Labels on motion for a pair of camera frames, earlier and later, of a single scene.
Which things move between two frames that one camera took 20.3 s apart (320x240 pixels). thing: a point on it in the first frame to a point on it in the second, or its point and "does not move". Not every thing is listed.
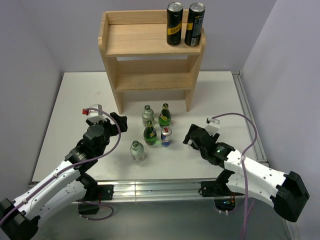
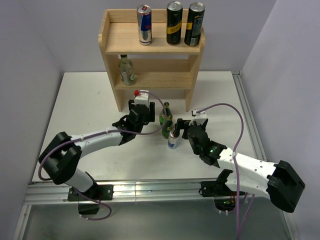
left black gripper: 115,128 to 150,116
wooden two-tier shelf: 135,44 does not move
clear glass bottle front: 137,151 to 126,71
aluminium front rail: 155,192 does not move
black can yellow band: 174,13 does not move
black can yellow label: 194,24 does not move
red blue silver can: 166,134 to 144,24
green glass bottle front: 150,134 to 167,126
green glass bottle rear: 164,117 does not move
